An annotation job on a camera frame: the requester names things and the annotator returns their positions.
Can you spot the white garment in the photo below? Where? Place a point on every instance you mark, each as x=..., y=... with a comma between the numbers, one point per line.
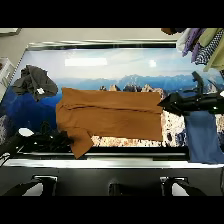
x=182, y=40

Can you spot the purple garment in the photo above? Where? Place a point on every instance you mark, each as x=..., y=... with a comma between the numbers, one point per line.
x=193, y=40

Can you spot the grey garment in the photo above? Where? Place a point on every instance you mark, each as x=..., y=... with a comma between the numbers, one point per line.
x=33, y=81

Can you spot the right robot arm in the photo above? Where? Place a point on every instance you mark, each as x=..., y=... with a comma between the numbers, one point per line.
x=203, y=102

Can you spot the pale green garment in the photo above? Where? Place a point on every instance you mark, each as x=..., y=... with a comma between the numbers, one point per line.
x=216, y=60

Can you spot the brown long-sleeved shirt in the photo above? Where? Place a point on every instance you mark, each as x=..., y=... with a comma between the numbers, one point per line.
x=116, y=115

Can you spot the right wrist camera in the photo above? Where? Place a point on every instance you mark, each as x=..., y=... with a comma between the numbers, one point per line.
x=198, y=80

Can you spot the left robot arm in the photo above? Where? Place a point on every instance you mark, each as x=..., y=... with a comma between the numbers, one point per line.
x=20, y=141

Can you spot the dark blue dotted garment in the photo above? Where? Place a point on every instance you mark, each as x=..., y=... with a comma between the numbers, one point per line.
x=208, y=53

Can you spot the olive garment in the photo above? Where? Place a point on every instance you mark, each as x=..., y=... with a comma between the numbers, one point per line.
x=210, y=35

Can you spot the silver frame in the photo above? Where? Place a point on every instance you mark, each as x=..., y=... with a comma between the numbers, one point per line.
x=133, y=163

